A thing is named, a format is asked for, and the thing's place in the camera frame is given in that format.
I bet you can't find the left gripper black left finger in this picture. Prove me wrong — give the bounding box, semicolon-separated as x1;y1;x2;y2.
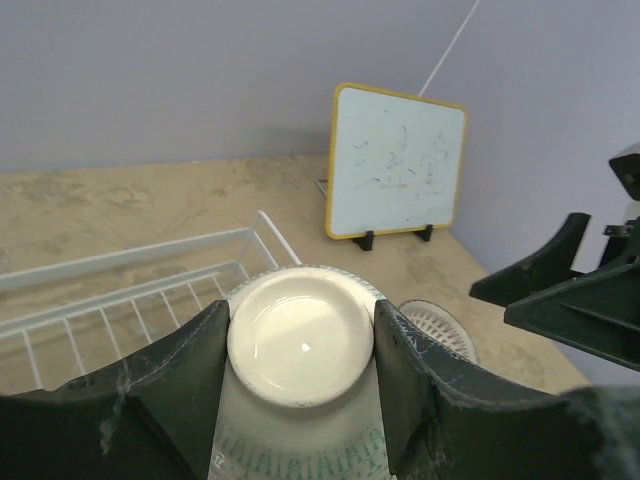
1;300;229;479

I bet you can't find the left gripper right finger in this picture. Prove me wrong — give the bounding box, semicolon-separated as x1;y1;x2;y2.
374;300;639;479

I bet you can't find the yellow framed whiteboard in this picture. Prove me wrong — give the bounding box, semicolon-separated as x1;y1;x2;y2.
324;83;468;251

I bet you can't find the teal dash pattern bowl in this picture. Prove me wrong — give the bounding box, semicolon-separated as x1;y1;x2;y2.
209;265;390;479

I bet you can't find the dark purple patterned bowl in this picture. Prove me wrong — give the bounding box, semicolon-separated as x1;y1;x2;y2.
399;299;478;363

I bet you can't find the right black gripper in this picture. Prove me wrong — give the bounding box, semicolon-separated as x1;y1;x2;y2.
469;143;639;371

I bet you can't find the white wire dish rack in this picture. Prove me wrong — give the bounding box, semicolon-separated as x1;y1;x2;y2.
1;211;301;395

